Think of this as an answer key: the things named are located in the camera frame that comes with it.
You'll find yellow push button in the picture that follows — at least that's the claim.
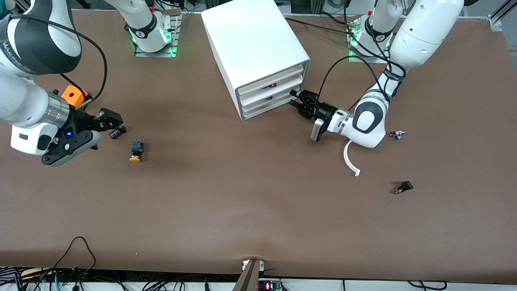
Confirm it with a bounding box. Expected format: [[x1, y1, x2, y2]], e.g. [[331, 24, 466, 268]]
[[129, 141, 144, 163]]

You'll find white curved plastic arc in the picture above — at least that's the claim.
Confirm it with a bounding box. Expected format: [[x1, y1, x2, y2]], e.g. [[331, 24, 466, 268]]
[[343, 139, 361, 177]]

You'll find device with red display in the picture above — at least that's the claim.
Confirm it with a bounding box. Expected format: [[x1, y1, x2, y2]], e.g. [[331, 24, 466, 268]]
[[257, 279, 283, 291]]

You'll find orange button enclosure box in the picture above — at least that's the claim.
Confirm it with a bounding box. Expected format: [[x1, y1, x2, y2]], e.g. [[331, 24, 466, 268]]
[[61, 85, 90, 108]]

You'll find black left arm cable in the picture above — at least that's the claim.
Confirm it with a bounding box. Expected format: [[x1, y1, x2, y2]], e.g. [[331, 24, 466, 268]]
[[317, 0, 406, 112]]

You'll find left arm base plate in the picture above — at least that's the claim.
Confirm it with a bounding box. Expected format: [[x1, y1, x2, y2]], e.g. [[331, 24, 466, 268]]
[[348, 18, 391, 64]]

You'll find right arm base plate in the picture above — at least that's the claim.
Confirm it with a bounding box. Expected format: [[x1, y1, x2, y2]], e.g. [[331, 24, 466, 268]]
[[134, 14, 182, 58]]

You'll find black cable on table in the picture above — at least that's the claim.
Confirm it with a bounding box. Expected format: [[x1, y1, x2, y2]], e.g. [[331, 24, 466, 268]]
[[284, 15, 356, 36]]

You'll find black looped cable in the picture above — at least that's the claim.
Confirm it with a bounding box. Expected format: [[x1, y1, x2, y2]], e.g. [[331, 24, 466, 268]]
[[52, 236, 97, 279]]

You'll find tangled cable bundle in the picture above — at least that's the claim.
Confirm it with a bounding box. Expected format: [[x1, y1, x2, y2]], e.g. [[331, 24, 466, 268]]
[[0, 267, 243, 291]]

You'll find brown camera mount post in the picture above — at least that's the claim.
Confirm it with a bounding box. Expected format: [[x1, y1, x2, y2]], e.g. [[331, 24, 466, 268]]
[[231, 259, 263, 291]]

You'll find black cable below table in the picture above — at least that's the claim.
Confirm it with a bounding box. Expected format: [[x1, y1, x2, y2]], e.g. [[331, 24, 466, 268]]
[[407, 280, 447, 291]]

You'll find aluminium frame rail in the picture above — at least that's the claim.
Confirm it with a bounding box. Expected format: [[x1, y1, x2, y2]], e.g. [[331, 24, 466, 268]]
[[488, 0, 517, 32]]

